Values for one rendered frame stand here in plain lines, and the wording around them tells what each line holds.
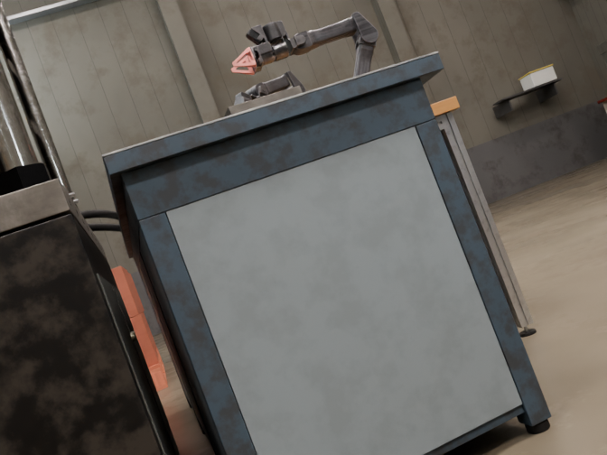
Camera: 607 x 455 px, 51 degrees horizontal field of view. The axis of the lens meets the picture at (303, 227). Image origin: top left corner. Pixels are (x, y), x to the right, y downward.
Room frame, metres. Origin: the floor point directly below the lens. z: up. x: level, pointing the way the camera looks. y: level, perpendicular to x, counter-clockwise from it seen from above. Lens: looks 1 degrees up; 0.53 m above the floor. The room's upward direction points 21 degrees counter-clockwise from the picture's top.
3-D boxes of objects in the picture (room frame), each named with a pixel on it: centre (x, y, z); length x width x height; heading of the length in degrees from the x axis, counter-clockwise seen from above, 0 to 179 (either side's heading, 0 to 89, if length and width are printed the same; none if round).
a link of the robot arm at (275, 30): (2.24, -0.18, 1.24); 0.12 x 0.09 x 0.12; 101
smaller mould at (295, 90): (1.43, -0.01, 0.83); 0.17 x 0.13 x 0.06; 106
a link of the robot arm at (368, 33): (2.27, -0.34, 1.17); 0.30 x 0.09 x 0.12; 101
